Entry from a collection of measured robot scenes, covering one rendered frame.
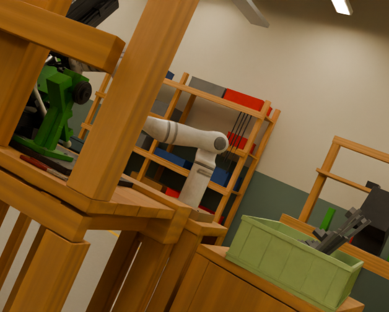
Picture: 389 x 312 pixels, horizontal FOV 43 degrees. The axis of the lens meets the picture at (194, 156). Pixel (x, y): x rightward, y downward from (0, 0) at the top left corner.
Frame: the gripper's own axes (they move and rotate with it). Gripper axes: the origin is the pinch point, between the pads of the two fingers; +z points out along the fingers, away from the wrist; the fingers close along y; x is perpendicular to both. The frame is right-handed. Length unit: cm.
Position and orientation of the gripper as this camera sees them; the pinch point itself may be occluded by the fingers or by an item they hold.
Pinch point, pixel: (49, 58)
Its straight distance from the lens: 187.6
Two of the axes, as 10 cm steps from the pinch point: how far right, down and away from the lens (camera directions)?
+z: -9.2, -1.3, 3.7
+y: -1.2, -8.0, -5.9
